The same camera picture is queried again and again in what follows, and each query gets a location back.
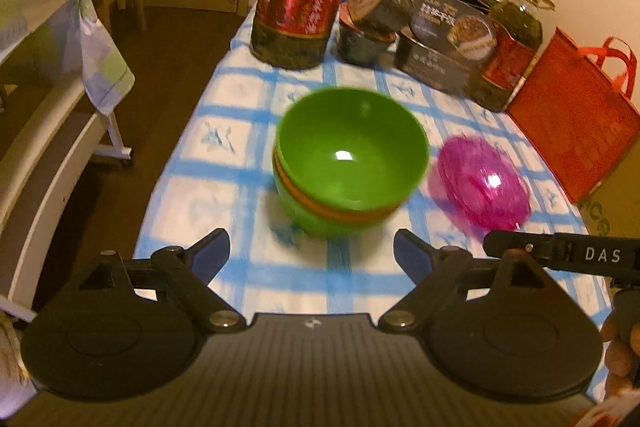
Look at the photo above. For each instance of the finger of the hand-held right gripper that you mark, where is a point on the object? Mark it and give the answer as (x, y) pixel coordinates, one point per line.
(540, 246)

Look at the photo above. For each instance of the white chair with cloth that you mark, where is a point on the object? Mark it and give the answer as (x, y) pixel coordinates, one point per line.
(45, 167)

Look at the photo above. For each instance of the orange fabric bag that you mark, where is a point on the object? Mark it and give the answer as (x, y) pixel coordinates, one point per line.
(575, 117)

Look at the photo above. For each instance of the person's right hand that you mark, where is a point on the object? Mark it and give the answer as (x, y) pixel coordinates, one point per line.
(617, 359)

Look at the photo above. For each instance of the small pink glass plate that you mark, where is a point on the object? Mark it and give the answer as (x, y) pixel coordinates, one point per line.
(480, 177)

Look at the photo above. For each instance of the large printed cardboard box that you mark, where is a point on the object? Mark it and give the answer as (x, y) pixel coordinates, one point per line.
(617, 202)

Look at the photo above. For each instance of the pink plastic bowl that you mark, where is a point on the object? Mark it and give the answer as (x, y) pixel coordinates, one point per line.
(502, 224)

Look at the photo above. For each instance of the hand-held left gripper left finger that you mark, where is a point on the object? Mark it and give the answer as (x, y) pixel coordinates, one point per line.
(210, 252)

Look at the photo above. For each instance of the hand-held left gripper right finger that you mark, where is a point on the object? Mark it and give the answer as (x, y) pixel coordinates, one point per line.
(412, 252)

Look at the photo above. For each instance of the orange plastic bowl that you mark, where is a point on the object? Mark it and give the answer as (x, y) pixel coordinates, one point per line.
(310, 203)

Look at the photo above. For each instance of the dark instant food box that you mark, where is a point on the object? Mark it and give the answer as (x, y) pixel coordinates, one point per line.
(435, 62)
(450, 24)

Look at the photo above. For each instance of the green plastic bowl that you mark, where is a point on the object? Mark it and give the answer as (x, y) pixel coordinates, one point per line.
(310, 222)
(350, 147)

